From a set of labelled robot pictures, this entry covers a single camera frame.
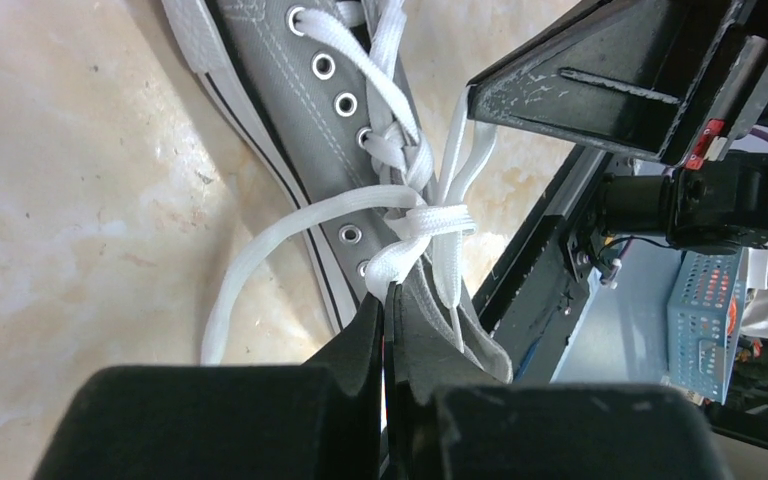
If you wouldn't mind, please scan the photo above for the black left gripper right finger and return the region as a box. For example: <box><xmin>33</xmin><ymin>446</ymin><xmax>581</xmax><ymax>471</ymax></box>
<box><xmin>383</xmin><ymin>285</ymin><xmax>730</xmax><ymax>479</ymax></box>

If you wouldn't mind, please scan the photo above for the grey canvas sneaker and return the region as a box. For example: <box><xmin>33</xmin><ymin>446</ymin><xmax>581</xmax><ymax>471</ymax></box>
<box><xmin>159</xmin><ymin>0</ymin><xmax>515</xmax><ymax>386</ymax></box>

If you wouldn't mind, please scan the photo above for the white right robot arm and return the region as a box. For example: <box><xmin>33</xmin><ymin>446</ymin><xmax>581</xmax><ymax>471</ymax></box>
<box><xmin>386</xmin><ymin>1</ymin><xmax>768</xmax><ymax>479</ymax></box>

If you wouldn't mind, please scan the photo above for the blue perforated metal box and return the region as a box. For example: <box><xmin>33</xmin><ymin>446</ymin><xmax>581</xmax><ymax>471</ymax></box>
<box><xmin>666</xmin><ymin>252</ymin><xmax>747</xmax><ymax>404</ymax></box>

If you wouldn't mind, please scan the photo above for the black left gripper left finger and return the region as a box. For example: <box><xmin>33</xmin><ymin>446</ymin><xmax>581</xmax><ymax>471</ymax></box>
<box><xmin>35</xmin><ymin>297</ymin><xmax>383</xmax><ymax>479</ymax></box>

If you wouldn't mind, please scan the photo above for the white shoelace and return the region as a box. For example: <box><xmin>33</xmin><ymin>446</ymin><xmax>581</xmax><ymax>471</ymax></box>
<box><xmin>199</xmin><ymin>0</ymin><xmax>499</xmax><ymax>367</ymax></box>

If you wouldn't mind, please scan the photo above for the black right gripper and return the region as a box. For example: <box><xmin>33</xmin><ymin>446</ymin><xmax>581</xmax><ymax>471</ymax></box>
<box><xmin>468</xmin><ymin>1</ymin><xmax>768</xmax><ymax>254</ymax></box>

